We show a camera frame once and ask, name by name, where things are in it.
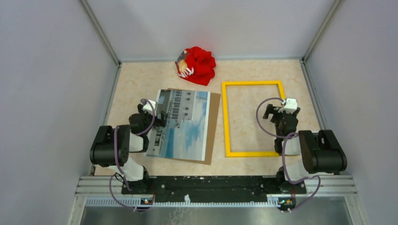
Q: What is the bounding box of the yellow wooden picture frame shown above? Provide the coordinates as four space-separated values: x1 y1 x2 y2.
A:
222 80 285 158

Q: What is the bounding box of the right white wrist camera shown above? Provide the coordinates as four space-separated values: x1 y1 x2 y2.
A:
278 98 298 114

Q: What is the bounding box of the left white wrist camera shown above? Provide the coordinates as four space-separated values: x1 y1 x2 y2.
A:
142 99 157 114

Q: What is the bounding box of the aluminium front rail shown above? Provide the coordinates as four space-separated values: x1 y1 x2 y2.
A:
69 175 369 225

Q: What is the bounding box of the red crumpled cloth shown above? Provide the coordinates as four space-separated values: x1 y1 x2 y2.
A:
175 46 216 86

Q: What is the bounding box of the building photo print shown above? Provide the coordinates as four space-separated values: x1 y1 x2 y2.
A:
145 90 211 161

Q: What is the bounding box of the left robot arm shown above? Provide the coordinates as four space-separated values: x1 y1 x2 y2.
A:
89 104 168 194

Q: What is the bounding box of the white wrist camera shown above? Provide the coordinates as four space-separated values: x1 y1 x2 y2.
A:
142 99 157 114
278 98 298 114

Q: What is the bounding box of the brown cardboard backing board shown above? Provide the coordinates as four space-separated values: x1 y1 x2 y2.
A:
163 90 221 165

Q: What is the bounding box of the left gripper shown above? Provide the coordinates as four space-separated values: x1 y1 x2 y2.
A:
138 104 168 135

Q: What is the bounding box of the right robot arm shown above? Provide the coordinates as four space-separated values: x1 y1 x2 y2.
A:
263 104 347 193

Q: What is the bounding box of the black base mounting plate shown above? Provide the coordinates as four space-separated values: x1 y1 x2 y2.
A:
122 176 306 203

